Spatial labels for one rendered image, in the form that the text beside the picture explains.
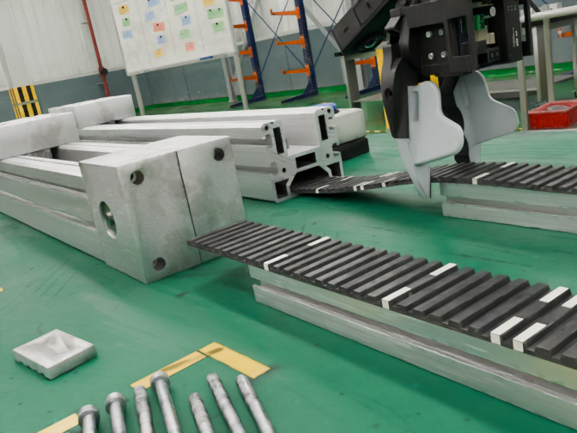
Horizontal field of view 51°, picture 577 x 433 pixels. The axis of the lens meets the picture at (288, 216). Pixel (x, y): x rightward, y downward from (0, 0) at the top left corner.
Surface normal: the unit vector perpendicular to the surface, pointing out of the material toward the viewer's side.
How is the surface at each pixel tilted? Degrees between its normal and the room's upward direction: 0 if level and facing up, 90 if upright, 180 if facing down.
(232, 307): 0
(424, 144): 80
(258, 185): 90
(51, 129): 90
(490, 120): 100
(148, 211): 90
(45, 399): 0
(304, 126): 90
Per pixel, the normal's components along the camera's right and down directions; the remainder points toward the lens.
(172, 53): -0.49, 0.32
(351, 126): 0.59, 0.11
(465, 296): -0.18, -0.95
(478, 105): -0.70, 0.46
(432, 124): -0.81, 0.13
